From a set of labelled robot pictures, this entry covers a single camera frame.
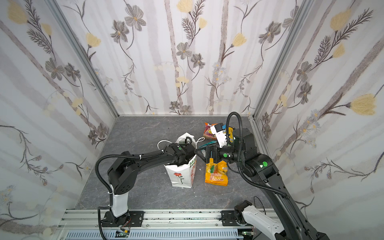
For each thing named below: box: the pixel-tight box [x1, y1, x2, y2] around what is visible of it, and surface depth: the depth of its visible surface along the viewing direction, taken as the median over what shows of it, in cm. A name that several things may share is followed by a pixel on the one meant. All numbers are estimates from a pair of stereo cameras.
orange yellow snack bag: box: [205, 158, 229, 187], surface depth 85 cm
